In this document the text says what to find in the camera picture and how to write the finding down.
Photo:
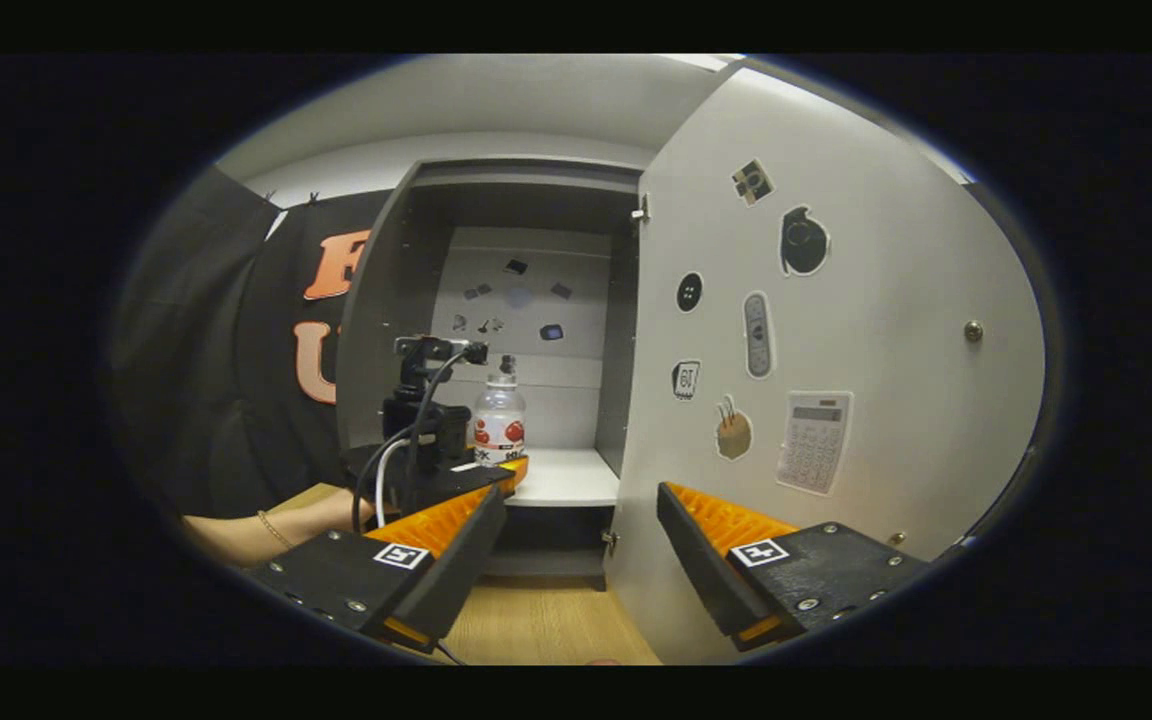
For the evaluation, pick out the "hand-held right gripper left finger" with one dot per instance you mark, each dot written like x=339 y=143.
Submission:
x=466 y=560

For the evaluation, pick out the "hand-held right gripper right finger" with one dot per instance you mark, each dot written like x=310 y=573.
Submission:
x=701 y=570

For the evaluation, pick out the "white cabinet door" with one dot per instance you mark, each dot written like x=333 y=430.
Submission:
x=886 y=300

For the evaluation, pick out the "black backdrop cloth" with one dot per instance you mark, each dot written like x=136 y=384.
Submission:
x=216 y=400

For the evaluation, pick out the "clear plastic bottle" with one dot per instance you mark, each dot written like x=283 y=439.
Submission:
x=499 y=415

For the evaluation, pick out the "grey cabinet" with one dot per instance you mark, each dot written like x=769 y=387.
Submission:
x=561 y=478

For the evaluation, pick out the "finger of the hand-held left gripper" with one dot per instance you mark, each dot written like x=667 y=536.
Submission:
x=481 y=478

